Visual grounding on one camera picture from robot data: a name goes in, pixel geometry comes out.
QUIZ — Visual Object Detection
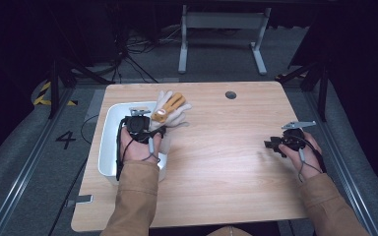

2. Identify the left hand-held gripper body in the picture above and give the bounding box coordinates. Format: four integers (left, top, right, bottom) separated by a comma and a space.
123, 107, 152, 143

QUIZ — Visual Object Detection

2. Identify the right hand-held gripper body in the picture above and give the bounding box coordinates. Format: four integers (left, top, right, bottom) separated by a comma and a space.
279, 120, 317, 152

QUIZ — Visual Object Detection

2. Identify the white plastic bin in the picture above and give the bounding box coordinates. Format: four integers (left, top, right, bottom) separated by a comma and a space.
97, 101, 169, 187

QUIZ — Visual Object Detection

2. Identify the person's left hand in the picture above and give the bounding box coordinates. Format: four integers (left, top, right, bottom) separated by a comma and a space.
119, 127, 162, 164

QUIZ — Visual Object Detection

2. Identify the person's right hand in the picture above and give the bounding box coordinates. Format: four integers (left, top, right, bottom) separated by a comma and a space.
279, 131, 325, 181

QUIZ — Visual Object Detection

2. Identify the black metal stand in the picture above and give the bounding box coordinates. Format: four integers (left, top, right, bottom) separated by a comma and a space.
275, 60, 329, 123
47, 57, 112, 120

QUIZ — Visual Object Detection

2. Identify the person's tan trouser leg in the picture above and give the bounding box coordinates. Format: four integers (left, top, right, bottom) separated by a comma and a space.
206, 225, 254, 236

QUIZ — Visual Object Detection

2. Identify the yellow black floor tape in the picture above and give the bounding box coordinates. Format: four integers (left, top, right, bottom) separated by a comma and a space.
33, 81, 79, 107

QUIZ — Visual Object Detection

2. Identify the grey left gripper cable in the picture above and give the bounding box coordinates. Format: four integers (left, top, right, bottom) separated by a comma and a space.
141, 137, 161, 164

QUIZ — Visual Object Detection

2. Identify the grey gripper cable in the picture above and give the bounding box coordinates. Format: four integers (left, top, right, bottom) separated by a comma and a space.
141, 137, 161, 164
296, 147, 323, 183

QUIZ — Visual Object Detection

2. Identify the grey right gripper cable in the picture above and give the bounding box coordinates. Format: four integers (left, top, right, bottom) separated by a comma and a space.
296, 147, 323, 183

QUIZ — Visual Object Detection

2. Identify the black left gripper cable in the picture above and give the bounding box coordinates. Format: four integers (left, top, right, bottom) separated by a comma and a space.
115, 118, 136, 182

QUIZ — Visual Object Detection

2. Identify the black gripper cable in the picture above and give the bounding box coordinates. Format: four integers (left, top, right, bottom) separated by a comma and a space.
294, 134, 328, 174
115, 118, 136, 182

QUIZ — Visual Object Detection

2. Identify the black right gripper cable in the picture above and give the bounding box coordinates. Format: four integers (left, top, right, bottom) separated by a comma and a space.
294, 134, 328, 174

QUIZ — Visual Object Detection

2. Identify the thin black floor cable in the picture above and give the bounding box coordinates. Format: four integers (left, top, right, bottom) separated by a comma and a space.
47, 114, 99, 236

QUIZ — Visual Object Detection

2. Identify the bundle of black floor cables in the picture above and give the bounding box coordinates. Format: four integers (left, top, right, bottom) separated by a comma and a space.
111, 26, 185, 85

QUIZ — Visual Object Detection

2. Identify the grey metal table bracket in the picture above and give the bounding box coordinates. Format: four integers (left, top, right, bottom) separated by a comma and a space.
66, 194, 95, 208

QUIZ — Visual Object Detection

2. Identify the grey metal desk frame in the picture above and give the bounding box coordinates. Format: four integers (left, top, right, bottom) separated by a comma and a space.
177, 4, 273, 76

